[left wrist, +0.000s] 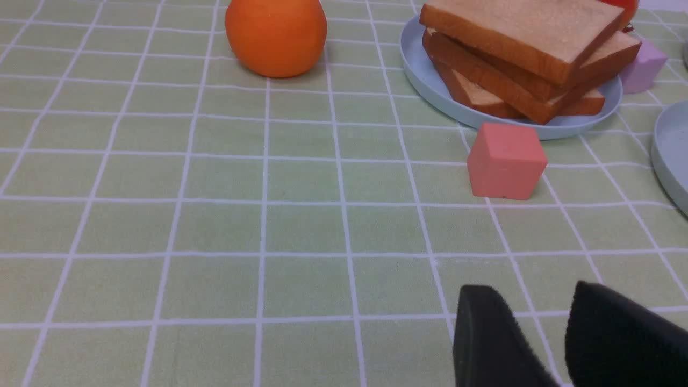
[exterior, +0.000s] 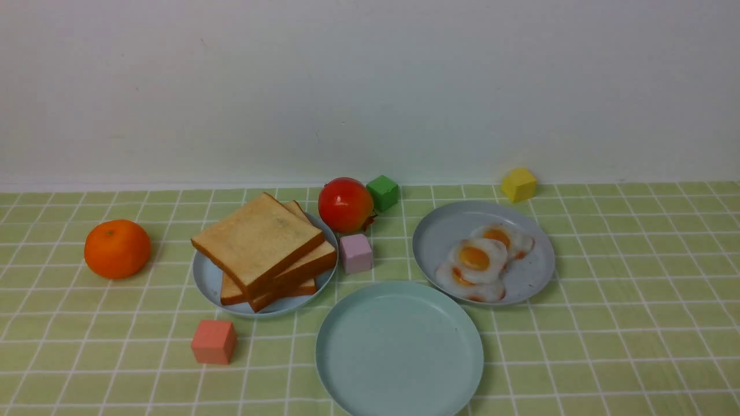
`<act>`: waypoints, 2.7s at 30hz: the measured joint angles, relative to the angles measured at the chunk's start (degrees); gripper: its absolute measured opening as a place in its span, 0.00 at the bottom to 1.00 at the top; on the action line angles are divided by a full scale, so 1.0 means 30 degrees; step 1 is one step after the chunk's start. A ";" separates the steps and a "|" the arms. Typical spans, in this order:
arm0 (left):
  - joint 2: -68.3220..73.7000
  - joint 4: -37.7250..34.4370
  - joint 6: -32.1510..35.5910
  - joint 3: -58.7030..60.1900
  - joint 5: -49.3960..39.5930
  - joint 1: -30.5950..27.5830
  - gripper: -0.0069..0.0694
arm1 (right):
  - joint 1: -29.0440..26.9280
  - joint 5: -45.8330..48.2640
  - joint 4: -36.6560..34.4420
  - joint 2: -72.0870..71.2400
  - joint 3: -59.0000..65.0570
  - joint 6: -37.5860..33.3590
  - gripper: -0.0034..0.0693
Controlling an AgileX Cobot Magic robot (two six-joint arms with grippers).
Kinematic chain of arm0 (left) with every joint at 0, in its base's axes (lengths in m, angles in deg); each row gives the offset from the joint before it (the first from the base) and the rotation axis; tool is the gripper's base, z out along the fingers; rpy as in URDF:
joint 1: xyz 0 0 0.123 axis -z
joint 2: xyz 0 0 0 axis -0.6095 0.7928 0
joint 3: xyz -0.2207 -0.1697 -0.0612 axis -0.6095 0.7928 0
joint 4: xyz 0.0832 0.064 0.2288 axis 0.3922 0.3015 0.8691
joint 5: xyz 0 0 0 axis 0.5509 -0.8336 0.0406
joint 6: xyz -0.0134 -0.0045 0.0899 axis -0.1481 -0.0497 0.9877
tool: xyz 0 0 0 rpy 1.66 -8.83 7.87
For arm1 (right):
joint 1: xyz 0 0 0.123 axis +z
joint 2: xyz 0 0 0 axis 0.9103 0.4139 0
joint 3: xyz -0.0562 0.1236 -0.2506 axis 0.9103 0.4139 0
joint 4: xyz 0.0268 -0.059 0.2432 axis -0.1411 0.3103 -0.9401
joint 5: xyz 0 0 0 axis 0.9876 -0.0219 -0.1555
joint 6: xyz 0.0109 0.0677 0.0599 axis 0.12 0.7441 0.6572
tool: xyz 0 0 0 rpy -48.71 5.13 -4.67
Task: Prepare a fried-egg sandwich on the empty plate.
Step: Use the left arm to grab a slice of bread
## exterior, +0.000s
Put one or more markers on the toast slice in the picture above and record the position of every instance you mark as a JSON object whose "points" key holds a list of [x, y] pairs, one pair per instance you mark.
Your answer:
{"points": [[313, 264], [231, 294], [257, 242], [259, 303]]}

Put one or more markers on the teal empty plate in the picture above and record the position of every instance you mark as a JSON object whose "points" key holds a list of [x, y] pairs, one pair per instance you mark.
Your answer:
{"points": [[399, 348]]}

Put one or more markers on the green cube block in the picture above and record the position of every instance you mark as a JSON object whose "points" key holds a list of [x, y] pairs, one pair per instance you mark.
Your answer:
{"points": [[385, 193]]}

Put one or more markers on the grey-blue egg plate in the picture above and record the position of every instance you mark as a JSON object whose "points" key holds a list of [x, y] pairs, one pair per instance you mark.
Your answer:
{"points": [[445, 226]]}

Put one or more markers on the pink-lilac cube block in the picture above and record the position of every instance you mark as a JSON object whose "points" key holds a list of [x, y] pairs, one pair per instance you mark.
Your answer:
{"points": [[356, 253]]}

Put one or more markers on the light blue bread plate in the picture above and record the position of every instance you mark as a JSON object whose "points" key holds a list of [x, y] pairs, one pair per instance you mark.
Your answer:
{"points": [[208, 277]]}

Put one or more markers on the fried egg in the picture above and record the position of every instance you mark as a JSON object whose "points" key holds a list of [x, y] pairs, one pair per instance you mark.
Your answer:
{"points": [[454, 280], [518, 243], [479, 261]]}

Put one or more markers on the yellow cube block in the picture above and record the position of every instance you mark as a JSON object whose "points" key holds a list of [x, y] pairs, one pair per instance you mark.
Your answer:
{"points": [[519, 185]]}

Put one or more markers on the orange mandarin fruit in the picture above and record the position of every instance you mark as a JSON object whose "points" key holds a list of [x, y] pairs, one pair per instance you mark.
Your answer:
{"points": [[117, 249]]}

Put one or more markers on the red pomegranate fruit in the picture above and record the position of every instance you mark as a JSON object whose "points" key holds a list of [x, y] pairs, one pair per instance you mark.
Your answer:
{"points": [[346, 206]]}

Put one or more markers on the salmon red cube block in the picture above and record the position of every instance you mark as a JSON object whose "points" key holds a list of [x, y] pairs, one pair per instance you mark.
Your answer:
{"points": [[214, 342]]}

